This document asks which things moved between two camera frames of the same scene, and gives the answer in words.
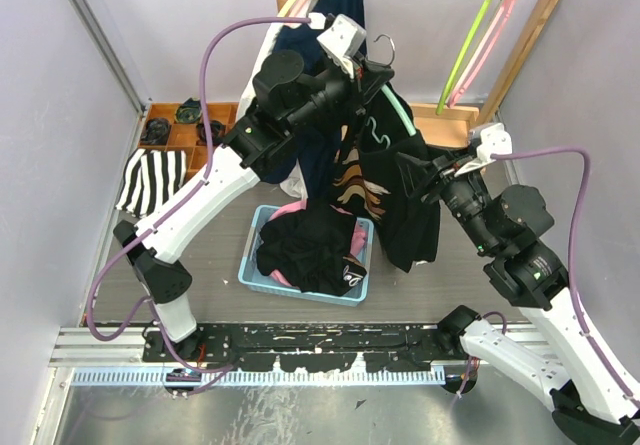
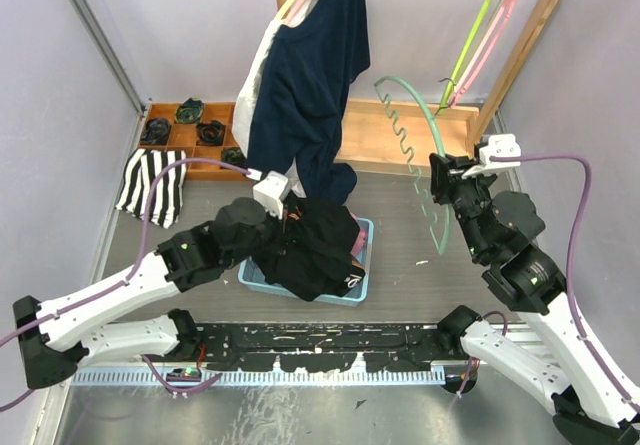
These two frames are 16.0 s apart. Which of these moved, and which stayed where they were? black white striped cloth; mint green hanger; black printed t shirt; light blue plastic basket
Moved: mint green hanger
Stayed: light blue plastic basket; black printed t shirt; black white striped cloth
